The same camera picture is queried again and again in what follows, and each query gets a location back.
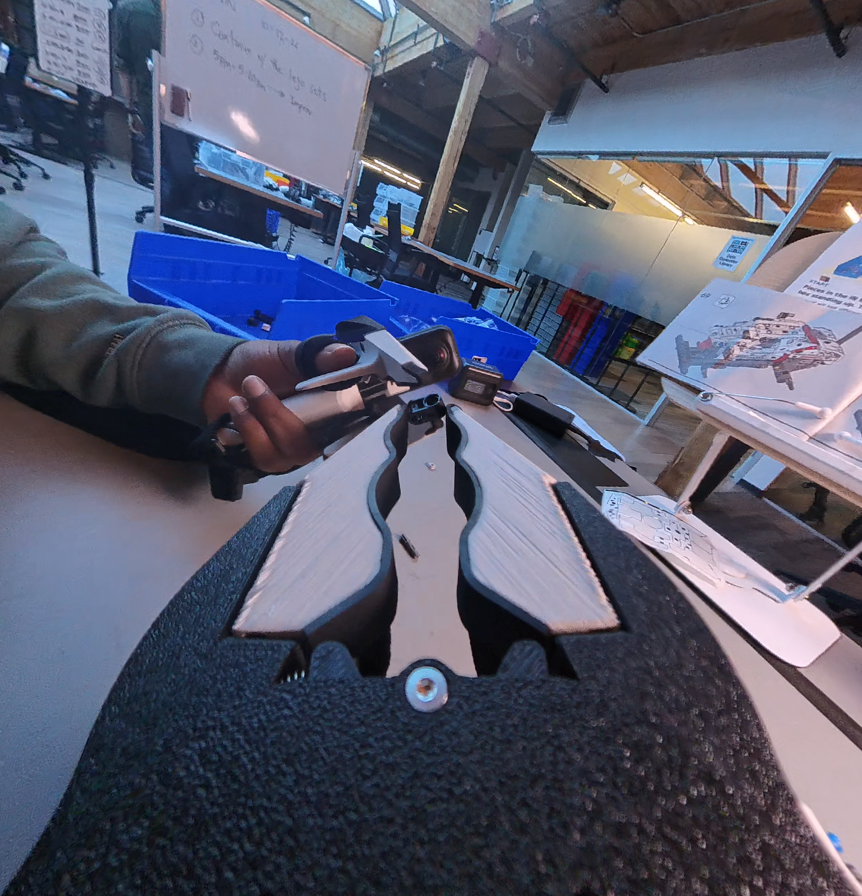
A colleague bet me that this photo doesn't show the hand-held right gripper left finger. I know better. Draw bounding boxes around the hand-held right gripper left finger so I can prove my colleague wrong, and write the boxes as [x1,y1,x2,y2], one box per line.
[232,405,409,638]

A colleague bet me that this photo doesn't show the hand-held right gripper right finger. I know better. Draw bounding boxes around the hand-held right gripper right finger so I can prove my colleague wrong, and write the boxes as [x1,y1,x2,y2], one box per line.
[445,405,621,636]

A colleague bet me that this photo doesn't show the lego instruction booklet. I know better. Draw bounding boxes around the lego instruction booklet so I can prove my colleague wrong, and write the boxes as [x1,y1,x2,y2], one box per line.
[637,276,862,466]

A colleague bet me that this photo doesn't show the lego sticker sheet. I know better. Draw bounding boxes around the lego sticker sheet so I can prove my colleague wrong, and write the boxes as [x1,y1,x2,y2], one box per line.
[601,489,726,582]

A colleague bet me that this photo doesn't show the person's left hand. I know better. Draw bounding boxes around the person's left hand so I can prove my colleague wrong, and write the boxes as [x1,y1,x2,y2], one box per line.
[203,338,359,475]

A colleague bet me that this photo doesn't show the small black device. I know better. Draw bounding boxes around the small black device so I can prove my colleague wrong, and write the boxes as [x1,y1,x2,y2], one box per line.
[448,356,505,406]

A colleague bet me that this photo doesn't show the blue storage bin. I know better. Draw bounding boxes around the blue storage bin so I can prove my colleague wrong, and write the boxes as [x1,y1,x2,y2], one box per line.
[378,280,540,382]
[127,230,397,344]

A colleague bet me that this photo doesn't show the wooden background desk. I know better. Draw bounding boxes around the wooden background desk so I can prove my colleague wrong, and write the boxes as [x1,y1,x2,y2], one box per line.
[371,231,523,309]

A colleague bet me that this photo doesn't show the black power adapter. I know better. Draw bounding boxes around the black power adapter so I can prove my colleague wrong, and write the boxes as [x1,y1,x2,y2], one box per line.
[508,392,577,438]

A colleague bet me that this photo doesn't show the white paper sheet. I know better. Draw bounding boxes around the white paper sheet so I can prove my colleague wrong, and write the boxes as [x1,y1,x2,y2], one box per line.
[571,416,624,463]

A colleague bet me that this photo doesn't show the shelf of red blue bins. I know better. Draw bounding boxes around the shelf of red blue bins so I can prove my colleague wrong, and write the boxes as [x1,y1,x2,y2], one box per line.
[522,276,666,403]

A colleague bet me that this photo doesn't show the white booklet stand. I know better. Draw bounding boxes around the white booklet stand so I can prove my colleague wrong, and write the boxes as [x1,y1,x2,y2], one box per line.
[658,378,862,667]

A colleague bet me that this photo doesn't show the large whiteboard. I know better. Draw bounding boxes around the large whiteboard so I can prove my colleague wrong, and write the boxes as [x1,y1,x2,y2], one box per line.
[153,0,373,242]

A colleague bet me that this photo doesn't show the printed task sheet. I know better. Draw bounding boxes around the printed task sheet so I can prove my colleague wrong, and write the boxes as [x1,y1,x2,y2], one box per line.
[784,210,862,316]

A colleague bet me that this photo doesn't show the paper flip chart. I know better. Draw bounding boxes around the paper flip chart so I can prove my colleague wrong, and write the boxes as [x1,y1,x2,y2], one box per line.
[33,0,114,97]

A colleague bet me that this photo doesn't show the wooden support post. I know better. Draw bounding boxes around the wooden support post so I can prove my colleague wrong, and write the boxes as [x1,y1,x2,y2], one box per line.
[417,56,491,246]

